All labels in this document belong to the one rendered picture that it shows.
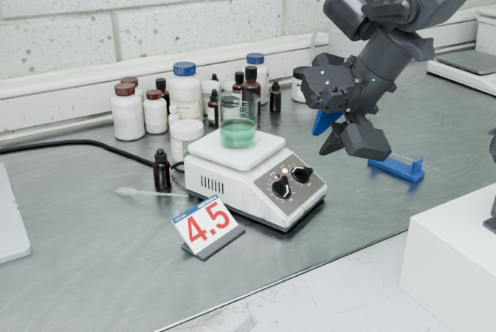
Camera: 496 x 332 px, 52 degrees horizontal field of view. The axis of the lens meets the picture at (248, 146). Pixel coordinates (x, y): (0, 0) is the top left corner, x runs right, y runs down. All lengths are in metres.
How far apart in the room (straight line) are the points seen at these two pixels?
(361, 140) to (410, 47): 0.12
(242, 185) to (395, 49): 0.30
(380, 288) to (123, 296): 0.32
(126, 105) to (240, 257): 0.44
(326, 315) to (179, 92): 0.60
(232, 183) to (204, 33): 0.56
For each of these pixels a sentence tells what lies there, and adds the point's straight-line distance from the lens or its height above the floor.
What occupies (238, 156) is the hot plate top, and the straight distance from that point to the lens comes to 0.78.
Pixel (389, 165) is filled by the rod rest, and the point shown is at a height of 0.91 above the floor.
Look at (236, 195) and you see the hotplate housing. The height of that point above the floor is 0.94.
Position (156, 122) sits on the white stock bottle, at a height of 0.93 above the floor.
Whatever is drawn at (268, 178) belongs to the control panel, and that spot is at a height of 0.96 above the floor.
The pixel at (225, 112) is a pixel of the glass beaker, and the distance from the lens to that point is 0.77.
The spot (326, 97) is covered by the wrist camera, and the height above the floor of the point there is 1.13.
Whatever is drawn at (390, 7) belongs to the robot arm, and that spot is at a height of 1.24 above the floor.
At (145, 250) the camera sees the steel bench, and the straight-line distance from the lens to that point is 0.74.
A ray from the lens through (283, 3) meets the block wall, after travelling 1.36.
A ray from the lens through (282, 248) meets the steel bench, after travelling 0.73.
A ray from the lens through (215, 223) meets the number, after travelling 0.75.
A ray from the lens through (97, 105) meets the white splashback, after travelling 1.16.
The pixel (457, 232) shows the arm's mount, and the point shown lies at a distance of 0.63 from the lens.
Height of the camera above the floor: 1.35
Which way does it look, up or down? 26 degrees down
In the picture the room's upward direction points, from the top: straight up
